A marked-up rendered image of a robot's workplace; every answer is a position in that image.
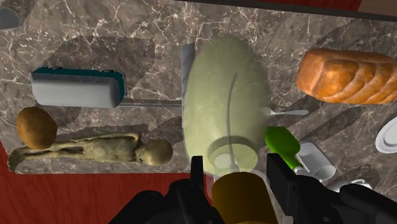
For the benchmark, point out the silver fork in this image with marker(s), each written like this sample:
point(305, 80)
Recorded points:
point(288, 112)

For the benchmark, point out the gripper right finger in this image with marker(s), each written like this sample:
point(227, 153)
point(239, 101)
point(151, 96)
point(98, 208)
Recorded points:
point(297, 195)

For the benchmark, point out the brown potato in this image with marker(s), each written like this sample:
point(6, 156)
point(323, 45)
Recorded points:
point(35, 127)

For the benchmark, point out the yellow cylinder cup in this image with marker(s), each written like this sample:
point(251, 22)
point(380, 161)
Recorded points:
point(242, 198)

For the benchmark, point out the large pale green vase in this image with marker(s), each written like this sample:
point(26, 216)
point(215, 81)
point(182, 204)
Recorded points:
point(217, 102)

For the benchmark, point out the olive green alien figure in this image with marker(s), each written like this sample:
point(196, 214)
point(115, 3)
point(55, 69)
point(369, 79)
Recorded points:
point(108, 149)

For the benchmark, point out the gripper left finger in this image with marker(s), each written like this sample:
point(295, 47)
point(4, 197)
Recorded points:
point(181, 201)

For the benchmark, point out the white plate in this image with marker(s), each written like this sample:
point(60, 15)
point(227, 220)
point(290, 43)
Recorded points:
point(389, 138)

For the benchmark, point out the brown bread loaf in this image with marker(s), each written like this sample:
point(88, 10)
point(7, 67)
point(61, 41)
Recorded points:
point(344, 76)

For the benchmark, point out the white cup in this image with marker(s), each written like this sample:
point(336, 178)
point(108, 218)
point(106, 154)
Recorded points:
point(314, 159)

